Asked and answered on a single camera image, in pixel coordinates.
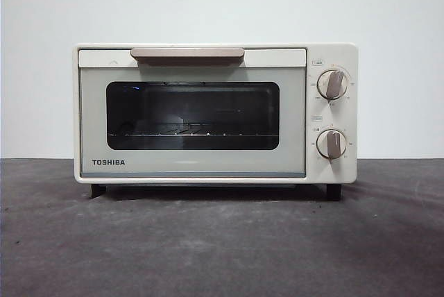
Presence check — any glass oven door beige handle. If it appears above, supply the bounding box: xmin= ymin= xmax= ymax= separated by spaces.
xmin=78 ymin=46 xmax=307 ymax=179

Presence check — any cream Toshiba toaster oven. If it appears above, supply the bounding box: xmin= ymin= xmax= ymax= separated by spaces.
xmin=72 ymin=42 xmax=359 ymax=201

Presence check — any cream timer knob beige grip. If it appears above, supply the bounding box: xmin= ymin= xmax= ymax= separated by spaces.
xmin=316 ymin=128 xmax=348 ymax=160

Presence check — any cream temperature knob beige grip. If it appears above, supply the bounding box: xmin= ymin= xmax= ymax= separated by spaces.
xmin=317 ymin=69 xmax=349 ymax=100

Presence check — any metal wire oven rack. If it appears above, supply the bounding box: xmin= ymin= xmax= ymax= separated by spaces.
xmin=108 ymin=130 xmax=278 ymax=138

